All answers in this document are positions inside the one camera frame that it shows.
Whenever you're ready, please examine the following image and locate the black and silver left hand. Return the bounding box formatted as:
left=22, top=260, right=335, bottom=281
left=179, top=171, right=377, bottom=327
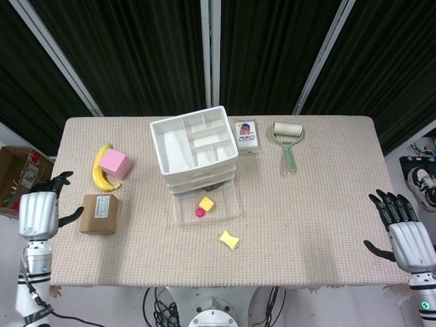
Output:
left=17, top=170, right=85, bottom=240

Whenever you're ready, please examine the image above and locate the black and silver right hand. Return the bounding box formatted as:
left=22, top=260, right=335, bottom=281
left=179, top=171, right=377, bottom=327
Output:
left=362, top=189, right=435, bottom=274

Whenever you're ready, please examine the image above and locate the yellow bow-shaped sponge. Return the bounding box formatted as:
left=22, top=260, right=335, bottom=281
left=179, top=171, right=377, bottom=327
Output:
left=218, top=229, right=240, bottom=250

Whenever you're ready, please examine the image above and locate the clear drawer with yellow blocks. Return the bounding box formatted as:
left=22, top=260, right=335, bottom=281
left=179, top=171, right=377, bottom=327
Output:
left=172, top=179, right=244, bottom=228

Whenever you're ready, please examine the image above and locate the silver robot base column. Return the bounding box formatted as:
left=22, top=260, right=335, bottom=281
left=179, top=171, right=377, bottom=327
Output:
left=170, top=287, right=263, bottom=327

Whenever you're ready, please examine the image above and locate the open cardboard box with toys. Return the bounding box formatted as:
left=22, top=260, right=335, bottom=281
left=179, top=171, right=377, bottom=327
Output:
left=0, top=146, right=56, bottom=217

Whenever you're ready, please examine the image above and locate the brown cardboard box with label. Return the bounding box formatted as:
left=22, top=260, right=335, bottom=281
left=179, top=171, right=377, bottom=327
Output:
left=78, top=193, right=120, bottom=236

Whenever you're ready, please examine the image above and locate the pink cube box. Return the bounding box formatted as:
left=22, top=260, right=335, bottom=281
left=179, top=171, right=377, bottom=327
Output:
left=98, top=148, right=133, bottom=181

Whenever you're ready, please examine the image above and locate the clear drawer with dark items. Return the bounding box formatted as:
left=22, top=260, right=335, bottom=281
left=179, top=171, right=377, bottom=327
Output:
left=166, top=172, right=236, bottom=194

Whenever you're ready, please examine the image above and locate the black and white sneaker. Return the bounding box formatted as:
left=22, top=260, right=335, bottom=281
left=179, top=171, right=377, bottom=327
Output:
left=406, top=166, right=436, bottom=211

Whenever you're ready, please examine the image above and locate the yellow banana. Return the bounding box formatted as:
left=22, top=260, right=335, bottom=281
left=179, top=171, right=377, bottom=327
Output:
left=92, top=142, right=123, bottom=193

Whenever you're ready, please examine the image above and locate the beige woven tablecloth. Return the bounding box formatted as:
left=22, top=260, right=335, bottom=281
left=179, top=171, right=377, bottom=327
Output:
left=48, top=116, right=411, bottom=291

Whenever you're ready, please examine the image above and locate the green lint roller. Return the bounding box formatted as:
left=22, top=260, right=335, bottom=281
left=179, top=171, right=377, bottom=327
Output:
left=270, top=121, right=305, bottom=172

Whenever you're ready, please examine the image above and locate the yellow cube block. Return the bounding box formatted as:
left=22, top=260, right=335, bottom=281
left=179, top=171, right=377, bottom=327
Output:
left=198, top=196, right=215, bottom=213

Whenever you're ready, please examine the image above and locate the white packet with printed label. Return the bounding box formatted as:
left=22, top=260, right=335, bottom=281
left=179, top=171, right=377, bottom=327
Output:
left=232, top=119, right=263, bottom=154

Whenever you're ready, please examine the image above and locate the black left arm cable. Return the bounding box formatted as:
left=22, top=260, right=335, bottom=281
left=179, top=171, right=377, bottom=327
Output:
left=19, top=247, right=103, bottom=327

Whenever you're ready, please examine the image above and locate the black floor cable bundle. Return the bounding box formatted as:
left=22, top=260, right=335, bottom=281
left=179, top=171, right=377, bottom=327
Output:
left=261, top=287, right=287, bottom=327
left=142, top=287, right=182, bottom=327

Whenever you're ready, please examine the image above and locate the grey metal frame post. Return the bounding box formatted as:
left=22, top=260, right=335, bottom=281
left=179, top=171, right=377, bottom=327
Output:
left=292, top=0, right=357, bottom=115
left=200, top=0, right=222, bottom=107
left=8, top=0, right=104, bottom=117

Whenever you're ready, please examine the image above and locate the white plastic drawer unit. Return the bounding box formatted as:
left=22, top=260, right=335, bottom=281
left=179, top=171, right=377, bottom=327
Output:
left=149, top=105, right=240, bottom=193

